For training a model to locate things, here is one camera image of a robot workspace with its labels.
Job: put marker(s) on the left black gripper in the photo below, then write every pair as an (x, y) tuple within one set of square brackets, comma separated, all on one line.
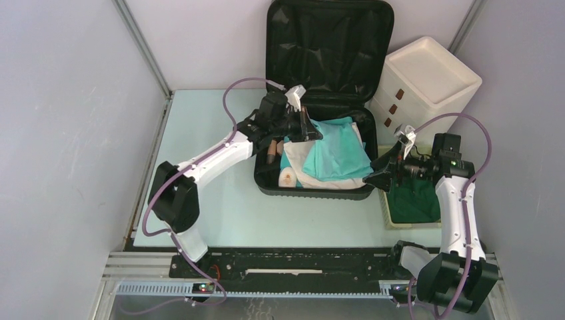
[(306, 130)]

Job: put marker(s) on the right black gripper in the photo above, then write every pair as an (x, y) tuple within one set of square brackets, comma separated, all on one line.
[(391, 160)]

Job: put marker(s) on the teal cloth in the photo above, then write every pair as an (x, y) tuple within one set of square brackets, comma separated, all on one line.
[(340, 154)]

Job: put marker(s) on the dark green cloth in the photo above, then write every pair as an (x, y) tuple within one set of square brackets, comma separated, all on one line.
[(413, 201)]

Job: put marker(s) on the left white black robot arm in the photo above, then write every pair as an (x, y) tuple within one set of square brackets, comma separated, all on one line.
[(174, 193)]

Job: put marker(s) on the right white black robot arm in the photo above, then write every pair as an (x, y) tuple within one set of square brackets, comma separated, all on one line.
[(459, 273)]

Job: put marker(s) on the white folded garment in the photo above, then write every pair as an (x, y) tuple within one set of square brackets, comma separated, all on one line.
[(294, 156)]

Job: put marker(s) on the pale yellow perforated basket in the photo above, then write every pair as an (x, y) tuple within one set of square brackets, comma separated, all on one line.
[(388, 221)]

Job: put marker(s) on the brown cosmetic tube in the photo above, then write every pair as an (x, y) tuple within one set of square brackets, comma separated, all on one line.
[(271, 152)]

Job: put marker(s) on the white bottle orange logo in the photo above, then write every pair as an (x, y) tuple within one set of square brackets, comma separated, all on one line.
[(287, 178)]

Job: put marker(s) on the white stacked drawer unit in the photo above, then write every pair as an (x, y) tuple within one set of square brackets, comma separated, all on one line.
[(419, 82)]

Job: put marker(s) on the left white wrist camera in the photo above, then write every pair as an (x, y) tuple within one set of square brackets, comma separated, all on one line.
[(293, 96)]

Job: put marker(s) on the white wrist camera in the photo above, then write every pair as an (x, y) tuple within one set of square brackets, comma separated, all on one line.
[(406, 135), (293, 96)]

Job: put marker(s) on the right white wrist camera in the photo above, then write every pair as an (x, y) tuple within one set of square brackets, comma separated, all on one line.
[(406, 135)]

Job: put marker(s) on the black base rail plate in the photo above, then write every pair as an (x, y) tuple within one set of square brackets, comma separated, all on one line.
[(296, 270)]

